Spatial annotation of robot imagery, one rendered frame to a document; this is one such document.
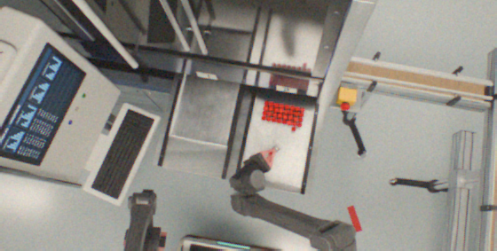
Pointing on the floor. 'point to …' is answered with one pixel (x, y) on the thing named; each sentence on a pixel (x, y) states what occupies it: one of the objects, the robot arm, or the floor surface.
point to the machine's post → (351, 30)
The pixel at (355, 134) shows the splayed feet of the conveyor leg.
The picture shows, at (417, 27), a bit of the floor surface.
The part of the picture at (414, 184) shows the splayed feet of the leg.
